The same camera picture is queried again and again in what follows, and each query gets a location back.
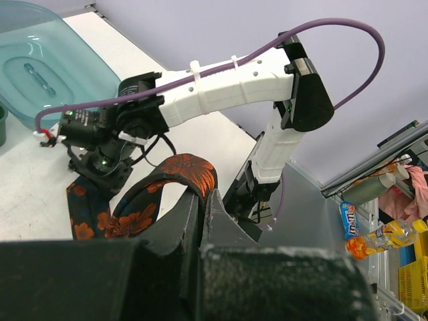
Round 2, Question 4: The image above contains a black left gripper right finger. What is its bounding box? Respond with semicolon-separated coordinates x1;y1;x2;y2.
199;189;264;320

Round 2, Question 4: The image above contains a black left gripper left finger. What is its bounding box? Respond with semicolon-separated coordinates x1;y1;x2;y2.
142;192;201;320

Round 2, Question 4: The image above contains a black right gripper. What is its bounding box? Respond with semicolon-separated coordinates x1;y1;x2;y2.
59;100;167;194

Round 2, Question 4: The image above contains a dark floral orange tie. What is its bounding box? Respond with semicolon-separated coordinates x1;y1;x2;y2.
66;153;218;240

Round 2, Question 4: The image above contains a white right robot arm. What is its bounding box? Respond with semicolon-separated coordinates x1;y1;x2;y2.
60;36;334;240

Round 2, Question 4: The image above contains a teal transparent plastic tub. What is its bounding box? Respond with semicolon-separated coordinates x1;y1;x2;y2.
1;1;120;130

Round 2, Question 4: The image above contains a green compartment organizer box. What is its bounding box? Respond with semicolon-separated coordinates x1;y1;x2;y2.
0;105;8;146

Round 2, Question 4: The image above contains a blue candy bag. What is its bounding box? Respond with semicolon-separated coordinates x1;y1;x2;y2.
339;201;360;240

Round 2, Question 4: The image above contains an orange drink bottle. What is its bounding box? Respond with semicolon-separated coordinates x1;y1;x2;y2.
345;219;427;260

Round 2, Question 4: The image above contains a yellow plastic crate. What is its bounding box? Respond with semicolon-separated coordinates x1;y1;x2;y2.
399;230;427;315

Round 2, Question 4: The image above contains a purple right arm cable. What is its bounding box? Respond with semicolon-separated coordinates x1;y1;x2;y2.
35;18;385;231

